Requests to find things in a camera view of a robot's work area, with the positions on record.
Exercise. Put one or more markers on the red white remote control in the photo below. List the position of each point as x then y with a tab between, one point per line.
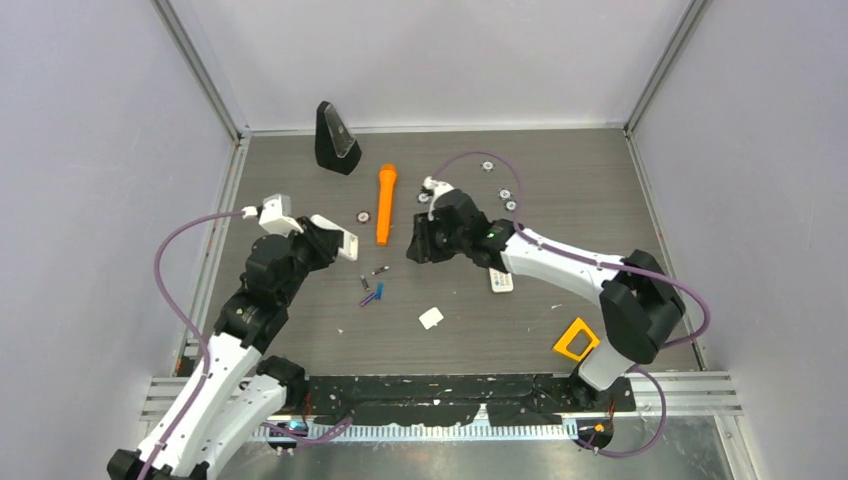
342	242

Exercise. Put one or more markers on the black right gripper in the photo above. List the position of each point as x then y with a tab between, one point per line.
421	249

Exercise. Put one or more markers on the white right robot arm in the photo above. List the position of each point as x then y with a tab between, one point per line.
640	308

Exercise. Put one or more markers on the yellow triangular frame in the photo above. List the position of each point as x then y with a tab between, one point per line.
577	341

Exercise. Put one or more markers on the purple battery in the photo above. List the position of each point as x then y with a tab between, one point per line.
367	300

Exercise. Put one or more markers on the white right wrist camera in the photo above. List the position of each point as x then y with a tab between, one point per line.
435	188

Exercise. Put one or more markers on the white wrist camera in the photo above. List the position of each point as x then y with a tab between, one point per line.
273	216
435	188

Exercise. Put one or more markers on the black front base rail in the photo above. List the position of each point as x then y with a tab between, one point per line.
448	400

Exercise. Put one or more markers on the black wedge stand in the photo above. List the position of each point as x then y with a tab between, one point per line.
335	147

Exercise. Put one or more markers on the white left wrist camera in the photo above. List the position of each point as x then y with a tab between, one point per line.
273	216

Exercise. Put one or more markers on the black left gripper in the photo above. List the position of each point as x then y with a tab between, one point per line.
322	242

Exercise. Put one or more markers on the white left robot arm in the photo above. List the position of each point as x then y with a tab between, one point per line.
236	385

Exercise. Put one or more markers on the white battery cover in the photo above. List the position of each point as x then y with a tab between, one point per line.
431	318

